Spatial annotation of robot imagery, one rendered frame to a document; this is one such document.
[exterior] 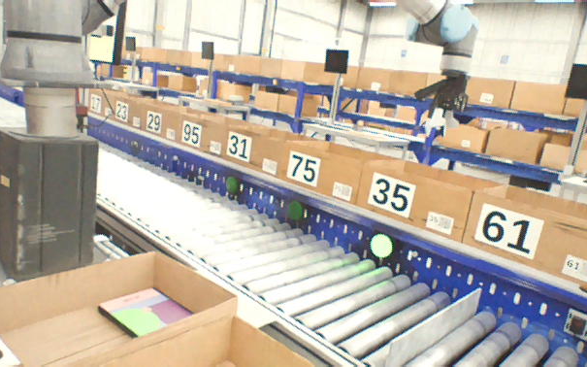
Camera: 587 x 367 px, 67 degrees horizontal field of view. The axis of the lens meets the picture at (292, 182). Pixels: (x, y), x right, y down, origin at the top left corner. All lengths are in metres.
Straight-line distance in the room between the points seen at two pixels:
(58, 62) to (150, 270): 0.50
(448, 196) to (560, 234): 0.31
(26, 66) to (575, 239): 1.35
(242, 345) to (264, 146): 1.17
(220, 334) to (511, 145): 5.22
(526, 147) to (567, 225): 4.46
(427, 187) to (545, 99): 4.65
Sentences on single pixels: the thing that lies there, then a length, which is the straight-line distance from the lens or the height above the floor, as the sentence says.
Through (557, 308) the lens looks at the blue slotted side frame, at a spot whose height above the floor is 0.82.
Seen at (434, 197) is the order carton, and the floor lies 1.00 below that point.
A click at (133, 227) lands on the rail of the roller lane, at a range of 1.57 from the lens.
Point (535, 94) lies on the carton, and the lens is 6.05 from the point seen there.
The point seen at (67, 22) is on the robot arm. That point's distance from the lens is 1.14.
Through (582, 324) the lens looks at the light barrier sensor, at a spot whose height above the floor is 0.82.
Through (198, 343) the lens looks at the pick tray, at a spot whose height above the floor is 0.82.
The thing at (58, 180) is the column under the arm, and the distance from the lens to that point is 1.15.
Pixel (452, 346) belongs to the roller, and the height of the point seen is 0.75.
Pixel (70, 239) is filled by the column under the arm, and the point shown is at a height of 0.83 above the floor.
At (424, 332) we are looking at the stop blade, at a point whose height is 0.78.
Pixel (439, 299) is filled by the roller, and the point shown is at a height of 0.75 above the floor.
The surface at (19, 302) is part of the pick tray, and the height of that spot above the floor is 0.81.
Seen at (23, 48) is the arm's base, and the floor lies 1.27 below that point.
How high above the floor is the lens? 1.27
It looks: 12 degrees down
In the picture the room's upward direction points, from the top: 8 degrees clockwise
